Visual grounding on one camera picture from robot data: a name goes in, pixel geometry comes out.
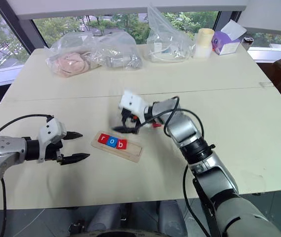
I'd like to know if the red letter block r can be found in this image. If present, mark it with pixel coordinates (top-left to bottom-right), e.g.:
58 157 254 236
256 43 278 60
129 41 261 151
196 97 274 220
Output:
97 133 110 145

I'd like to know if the plastic bag with grey items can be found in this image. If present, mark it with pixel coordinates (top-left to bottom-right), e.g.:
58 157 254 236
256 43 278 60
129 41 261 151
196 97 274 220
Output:
90 31 144 71

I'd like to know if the plastic bag with pink items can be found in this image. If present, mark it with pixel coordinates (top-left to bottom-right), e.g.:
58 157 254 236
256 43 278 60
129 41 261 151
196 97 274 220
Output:
45 31 102 79

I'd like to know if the purple tissue box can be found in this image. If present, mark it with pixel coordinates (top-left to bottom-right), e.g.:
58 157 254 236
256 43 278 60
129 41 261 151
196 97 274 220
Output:
211 20 247 56

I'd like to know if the black right arm body cable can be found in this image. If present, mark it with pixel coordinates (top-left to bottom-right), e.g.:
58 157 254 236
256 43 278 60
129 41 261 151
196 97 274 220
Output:
182 164 213 237

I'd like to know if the black left arm body cable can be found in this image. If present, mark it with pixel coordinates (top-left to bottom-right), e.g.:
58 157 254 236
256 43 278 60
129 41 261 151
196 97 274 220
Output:
0 177 7 237

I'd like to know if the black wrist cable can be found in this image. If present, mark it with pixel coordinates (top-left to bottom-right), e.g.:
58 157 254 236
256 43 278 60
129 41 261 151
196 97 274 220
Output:
0 114 55 139
140 95 206 149

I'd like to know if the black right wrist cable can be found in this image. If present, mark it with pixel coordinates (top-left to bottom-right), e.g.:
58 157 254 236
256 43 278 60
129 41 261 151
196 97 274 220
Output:
140 95 206 149

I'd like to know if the plastic bag with white cables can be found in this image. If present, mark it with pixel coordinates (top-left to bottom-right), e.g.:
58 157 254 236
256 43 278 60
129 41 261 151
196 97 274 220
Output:
143 3 197 63

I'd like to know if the red letter block b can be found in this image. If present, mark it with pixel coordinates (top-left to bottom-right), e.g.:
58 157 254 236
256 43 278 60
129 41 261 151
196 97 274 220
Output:
115 139 128 151

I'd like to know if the black arm body cable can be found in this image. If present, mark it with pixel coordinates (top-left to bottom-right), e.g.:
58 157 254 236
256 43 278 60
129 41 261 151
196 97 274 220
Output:
182 164 213 237
0 177 7 237

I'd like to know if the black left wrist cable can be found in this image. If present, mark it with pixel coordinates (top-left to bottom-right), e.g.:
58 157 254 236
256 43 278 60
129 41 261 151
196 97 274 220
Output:
0 114 55 139

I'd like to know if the grey rounded robot leg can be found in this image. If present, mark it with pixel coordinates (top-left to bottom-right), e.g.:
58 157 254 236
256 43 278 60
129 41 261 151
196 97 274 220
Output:
87 203 124 233
158 199 188 237

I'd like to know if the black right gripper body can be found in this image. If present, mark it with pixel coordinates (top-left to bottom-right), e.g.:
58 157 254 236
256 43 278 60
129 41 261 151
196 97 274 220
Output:
120 108 141 129

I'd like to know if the cream cylindrical container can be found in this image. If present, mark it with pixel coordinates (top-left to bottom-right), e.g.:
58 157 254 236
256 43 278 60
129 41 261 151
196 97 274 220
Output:
193 27 215 59

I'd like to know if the blue letter block o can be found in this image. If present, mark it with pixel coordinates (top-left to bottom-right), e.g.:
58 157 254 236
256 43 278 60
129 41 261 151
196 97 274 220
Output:
106 136 118 148

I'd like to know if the wooden letter tray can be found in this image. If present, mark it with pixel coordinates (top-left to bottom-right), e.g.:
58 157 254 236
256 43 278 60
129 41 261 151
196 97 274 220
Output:
91 130 144 163

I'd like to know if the dark lidded jar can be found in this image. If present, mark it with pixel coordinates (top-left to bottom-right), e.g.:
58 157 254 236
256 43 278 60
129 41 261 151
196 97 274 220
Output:
241 36 255 52

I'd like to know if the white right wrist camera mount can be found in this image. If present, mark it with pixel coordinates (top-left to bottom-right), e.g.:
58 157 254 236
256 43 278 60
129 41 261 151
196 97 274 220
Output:
118 89 151 124

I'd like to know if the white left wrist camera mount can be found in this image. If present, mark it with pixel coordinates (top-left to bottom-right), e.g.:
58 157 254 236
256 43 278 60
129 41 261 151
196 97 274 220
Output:
37 118 67 164

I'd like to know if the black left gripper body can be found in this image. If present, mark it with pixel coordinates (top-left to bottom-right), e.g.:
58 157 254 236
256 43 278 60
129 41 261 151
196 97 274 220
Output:
43 139 65 165

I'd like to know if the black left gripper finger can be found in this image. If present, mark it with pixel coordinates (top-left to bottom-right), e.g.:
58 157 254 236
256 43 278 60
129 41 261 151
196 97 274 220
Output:
63 131 84 141
60 153 91 166

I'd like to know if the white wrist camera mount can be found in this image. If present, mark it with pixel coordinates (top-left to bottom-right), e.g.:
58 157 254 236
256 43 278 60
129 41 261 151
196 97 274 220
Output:
37 118 67 164
118 89 151 124

